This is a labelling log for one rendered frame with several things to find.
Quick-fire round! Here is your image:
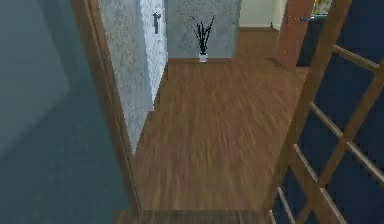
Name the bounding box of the white room door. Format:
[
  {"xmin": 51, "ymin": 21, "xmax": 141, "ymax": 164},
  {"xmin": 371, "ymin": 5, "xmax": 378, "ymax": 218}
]
[{"xmin": 139, "ymin": 0, "xmax": 169, "ymax": 106}]

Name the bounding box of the dark plant in white pot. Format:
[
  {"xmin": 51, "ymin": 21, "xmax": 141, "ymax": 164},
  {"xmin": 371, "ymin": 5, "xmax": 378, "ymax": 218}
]
[{"xmin": 189, "ymin": 14, "xmax": 216, "ymax": 64}]

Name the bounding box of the brown wooden ladder shelf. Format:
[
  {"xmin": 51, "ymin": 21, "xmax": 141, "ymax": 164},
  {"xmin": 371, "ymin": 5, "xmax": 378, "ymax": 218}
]
[{"xmin": 261, "ymin": 0, "xmax": 384, "ymax": 224}]

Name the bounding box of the black door handle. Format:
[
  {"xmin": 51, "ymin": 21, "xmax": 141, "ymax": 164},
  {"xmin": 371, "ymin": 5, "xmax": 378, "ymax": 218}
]
[{"xmin": 152, "ymin": 11, "xmax": 162, "ymax": 35}]

